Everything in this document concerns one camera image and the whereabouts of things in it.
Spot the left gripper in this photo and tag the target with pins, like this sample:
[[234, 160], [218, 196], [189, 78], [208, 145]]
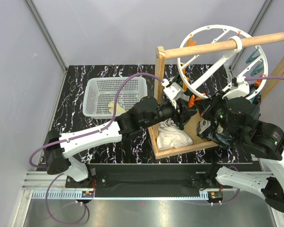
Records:
[[188, 113]]

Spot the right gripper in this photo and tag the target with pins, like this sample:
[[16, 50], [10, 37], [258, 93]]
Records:
[[205, 106]]

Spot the orange clothespin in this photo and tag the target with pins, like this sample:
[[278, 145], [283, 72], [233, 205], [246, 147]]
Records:
[[183, 70], [190, 41], [191, 101]]

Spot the white round clip hanger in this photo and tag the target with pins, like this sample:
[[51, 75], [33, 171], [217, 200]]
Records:
[[255, 71]]

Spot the cream sock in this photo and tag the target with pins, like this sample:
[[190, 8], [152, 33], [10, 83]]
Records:
[[119, 109]]

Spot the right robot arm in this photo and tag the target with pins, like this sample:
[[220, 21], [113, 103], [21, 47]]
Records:
[[267, 144]]

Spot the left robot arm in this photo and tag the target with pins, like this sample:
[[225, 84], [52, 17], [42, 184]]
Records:
[[59, 155]]

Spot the white printed t-shirt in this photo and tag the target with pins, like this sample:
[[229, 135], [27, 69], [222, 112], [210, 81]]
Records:
[[170, 136]]

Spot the orange clothespin top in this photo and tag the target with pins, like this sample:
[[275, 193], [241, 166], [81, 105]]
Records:
[[190, 41]]

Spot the white perforated plastic basket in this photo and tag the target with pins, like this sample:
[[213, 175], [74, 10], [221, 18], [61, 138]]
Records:
[[100, 92]]

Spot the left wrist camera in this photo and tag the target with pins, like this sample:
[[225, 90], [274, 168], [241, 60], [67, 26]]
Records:
[[173, 93]]

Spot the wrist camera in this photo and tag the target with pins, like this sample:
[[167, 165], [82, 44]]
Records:
[[173, 93], [241, 91]]

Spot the wooden hanging rack frame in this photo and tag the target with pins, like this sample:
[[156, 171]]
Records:
[[162, 55]]

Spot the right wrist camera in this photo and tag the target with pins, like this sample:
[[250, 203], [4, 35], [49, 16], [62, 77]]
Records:
[[241, 91]]

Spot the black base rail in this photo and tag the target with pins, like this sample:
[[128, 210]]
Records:
[[146, 180]]

